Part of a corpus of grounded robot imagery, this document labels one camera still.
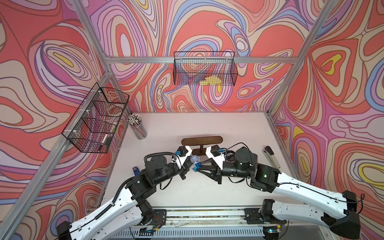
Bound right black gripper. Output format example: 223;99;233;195
196;158;252;185

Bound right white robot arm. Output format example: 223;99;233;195
191;145;362;240

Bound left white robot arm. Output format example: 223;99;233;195
56;146;192;240

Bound brown wooden watch stand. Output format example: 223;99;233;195
181;136;223;156

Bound blue stapler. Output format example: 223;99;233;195
133;167;140;177

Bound white marker in basket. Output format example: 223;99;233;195
99;134;108;152

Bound yellow paper in basket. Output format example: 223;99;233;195
199;76;223;86

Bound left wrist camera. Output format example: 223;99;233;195
176;146;192;165

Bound black wire basket back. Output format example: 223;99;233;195
173;50;238;87

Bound black wire basket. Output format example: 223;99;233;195
62;83;130;154
173;50;238;87

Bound black wire basket left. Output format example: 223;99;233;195
62;83;130;154

